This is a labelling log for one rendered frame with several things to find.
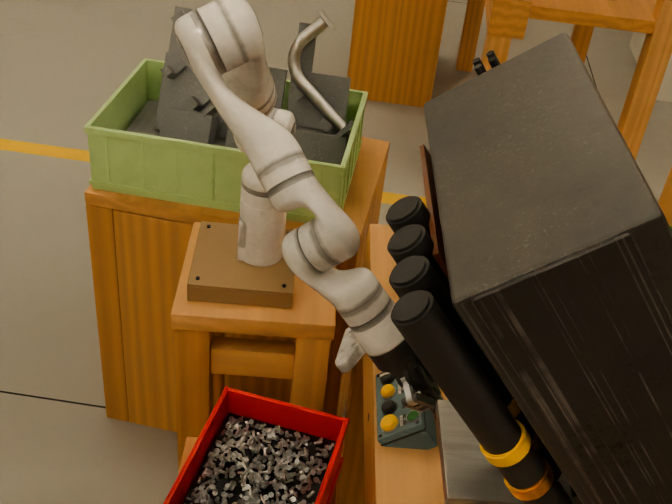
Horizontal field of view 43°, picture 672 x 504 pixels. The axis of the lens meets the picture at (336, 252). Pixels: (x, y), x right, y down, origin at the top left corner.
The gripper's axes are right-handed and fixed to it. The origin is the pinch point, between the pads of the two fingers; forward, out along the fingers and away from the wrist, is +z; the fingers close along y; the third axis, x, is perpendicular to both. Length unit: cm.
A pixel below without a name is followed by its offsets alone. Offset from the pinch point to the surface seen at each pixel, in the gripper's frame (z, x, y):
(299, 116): -29, 35, 102
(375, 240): -6, 19, 60
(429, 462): 10.3, 8.5, 2.9
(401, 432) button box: 4.1, 10.0, 4.3
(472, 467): -3.1, -8.4, -18.8
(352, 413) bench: 33, 51, 61
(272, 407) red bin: -7.8, 27.8, 6.3
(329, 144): -20, 30, 96
